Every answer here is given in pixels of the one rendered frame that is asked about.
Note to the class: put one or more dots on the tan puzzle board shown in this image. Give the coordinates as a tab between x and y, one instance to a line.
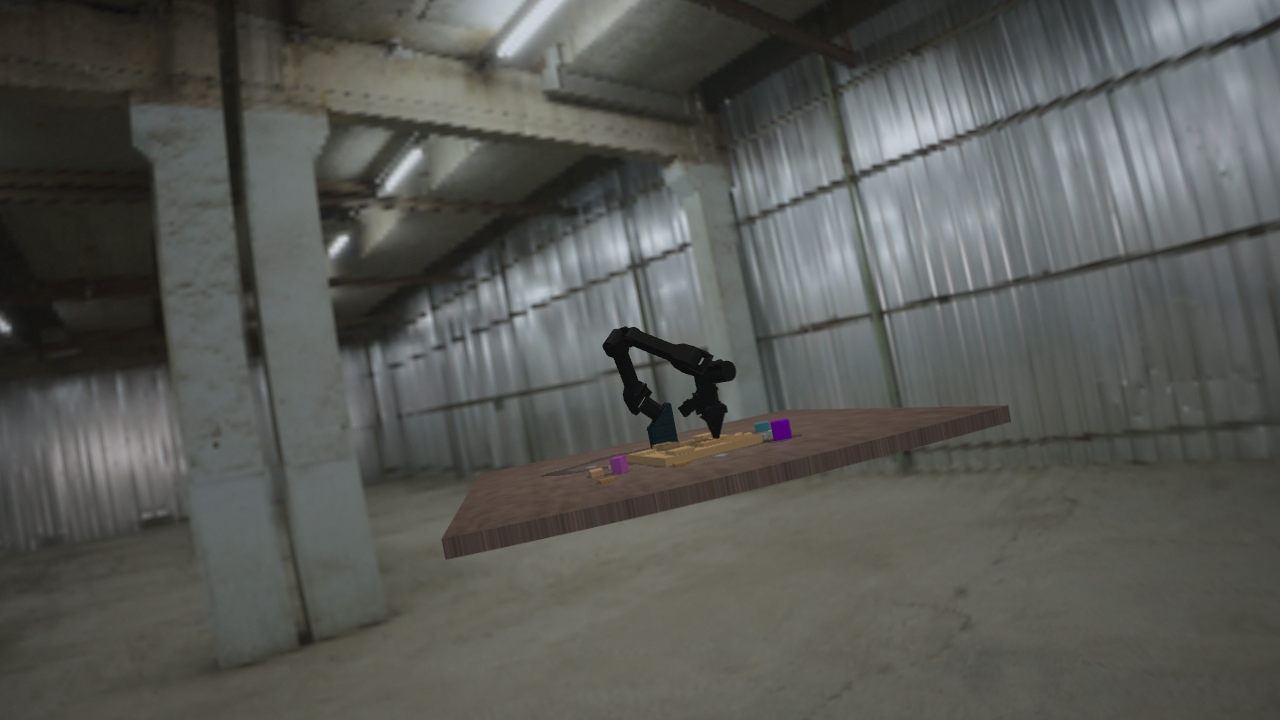
669	453

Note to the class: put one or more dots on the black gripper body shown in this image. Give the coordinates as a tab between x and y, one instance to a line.
712	406

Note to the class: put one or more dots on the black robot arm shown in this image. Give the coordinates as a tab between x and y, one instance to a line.
683	357

